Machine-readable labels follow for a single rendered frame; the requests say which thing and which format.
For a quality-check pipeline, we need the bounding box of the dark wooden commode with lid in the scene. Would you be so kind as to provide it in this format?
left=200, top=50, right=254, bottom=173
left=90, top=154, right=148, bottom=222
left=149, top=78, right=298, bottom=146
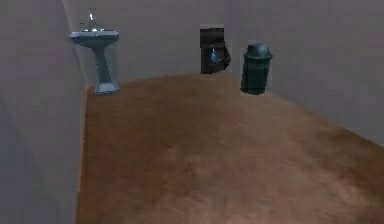
left=199, top=27, right=232, bottom=75

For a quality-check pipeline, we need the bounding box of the dark green domed bin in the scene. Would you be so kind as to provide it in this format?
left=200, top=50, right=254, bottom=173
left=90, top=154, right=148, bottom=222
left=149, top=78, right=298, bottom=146
left=240, top=42, right=274, bottom=96

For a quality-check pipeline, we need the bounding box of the blue-grey pedestal sink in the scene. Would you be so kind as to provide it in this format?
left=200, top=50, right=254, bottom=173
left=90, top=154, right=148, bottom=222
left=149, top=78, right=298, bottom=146
left=68, top=9, right=121, bottom=96

